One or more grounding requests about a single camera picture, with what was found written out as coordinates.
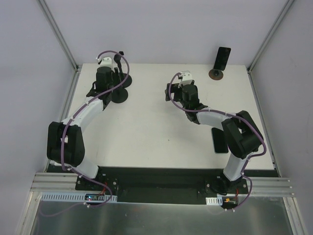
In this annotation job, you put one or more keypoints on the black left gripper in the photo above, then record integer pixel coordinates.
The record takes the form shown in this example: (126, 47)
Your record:
(93, 90)

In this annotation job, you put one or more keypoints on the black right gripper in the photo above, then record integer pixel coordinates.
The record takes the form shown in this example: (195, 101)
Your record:
(169, 90)

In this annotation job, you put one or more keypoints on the short black round-base phone stand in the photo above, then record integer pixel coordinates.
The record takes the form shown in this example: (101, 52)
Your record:
(119, 95)

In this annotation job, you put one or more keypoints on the brown-base grey phone stand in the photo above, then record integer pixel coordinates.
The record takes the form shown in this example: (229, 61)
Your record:
(216, 73)

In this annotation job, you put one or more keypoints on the green-edged black phone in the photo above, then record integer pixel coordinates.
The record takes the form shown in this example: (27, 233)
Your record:
(219, 141)

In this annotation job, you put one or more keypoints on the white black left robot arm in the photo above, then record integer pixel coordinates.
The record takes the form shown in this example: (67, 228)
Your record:
(65, 143)

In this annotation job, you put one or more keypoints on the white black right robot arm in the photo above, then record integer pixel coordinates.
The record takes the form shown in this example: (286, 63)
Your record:
(237, 132)

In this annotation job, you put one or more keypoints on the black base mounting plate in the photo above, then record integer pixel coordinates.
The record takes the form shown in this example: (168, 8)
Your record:
(160, 185)

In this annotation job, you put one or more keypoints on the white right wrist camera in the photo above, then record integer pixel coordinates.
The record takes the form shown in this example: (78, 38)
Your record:
(185, 78)

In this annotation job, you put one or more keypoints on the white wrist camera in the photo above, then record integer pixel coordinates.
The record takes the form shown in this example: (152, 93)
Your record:
(105, 62)
(185, 78)

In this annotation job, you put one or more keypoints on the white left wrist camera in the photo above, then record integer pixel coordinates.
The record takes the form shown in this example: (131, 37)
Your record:
(105, 62)

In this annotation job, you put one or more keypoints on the left aluminium frame post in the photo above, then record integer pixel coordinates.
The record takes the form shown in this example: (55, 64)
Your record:
(57, 32)

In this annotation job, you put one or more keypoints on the aluminium frame post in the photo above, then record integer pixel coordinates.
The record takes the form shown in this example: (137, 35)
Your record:
(277, 22)
(57, 32)

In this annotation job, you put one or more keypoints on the right white cable duct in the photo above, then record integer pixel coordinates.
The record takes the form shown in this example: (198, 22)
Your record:
(220, 200)

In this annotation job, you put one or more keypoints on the white cable duct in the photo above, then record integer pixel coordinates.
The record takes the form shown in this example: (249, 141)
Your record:
(77, 197)
(220, 200)

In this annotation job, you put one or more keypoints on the left white cable duct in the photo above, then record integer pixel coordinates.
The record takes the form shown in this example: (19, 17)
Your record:
(77, 197)

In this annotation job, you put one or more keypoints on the right aluminium frame post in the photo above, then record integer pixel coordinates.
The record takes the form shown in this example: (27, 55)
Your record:
(277, 22)

